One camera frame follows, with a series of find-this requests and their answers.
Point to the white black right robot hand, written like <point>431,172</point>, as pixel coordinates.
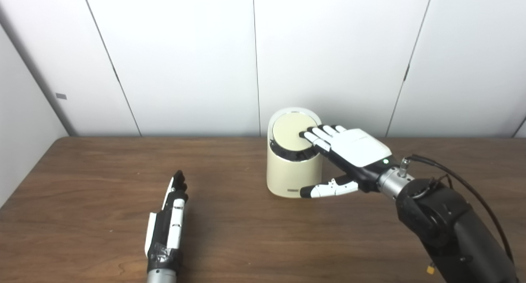
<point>361,149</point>

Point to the cream plastic bin body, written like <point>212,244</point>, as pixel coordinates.
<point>287,176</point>

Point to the small grey wall tag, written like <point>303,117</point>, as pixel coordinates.
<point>61,96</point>

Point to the cream round bin lid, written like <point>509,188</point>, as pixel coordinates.
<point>291,131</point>

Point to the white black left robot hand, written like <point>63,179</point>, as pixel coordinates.
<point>166,233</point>

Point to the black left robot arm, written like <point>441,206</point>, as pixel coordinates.
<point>161,277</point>

